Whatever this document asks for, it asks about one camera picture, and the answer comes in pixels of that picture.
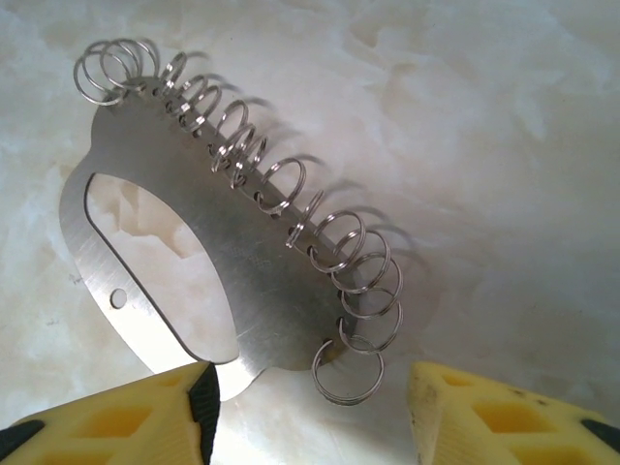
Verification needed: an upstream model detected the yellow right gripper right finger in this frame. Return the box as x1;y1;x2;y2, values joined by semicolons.
407;360;620;465

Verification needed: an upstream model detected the steel split key ring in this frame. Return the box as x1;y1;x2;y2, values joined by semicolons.
76;41;125;108
215;99;256;146
210;123;258;173
232;128;270;188
331;230;391;295
256;157;306;217
181;72;219;117
121;38;162;82
162;50;190;93
99;37;146;93
338;288;405;353
309;210;368;272
191;82;229;135
312;338;387;406
341;252;404;319

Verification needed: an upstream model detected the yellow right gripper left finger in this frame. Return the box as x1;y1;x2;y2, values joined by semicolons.
0;361;223;465

